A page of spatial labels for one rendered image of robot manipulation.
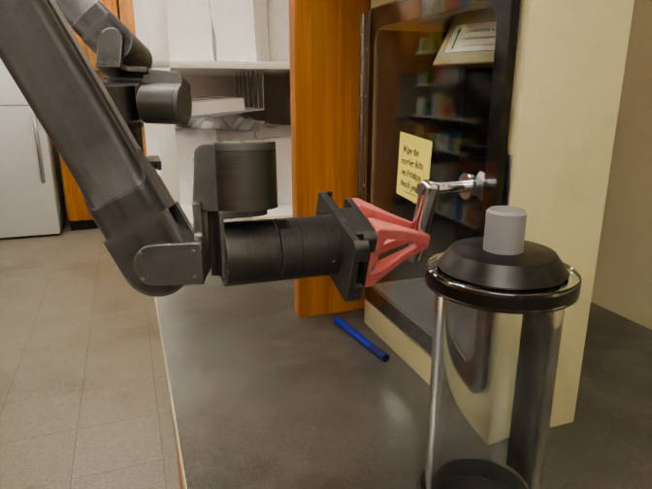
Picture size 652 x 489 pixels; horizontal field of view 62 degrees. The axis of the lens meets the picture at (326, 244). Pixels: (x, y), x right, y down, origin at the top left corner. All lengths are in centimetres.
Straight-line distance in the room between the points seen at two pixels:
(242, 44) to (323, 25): 92
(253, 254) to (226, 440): 22
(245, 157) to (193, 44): 137
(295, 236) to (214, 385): 29
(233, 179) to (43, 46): 17
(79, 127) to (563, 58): 41
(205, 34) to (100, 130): 135
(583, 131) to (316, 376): 41
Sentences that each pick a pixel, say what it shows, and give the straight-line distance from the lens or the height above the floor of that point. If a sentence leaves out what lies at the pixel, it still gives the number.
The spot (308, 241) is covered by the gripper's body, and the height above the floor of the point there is 116.
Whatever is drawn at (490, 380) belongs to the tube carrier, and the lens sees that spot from 40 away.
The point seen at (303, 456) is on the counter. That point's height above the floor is 94.
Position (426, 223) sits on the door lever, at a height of 117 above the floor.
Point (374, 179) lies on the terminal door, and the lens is 74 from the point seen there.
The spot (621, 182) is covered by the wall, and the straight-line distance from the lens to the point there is 102.
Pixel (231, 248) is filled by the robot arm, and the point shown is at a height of 116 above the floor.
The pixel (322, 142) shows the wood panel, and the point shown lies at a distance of 82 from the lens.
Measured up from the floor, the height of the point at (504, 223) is 120.
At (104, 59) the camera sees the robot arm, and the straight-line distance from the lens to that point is 84.
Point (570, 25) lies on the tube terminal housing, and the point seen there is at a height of 134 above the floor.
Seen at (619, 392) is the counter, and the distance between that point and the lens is 77.
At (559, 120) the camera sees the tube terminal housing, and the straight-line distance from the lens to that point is 54.
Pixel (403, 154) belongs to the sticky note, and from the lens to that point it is 67.
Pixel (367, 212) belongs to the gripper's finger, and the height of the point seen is 118.
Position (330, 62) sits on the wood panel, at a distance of 82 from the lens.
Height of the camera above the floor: 129
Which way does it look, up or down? 16 degrees down
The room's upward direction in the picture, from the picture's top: straight up
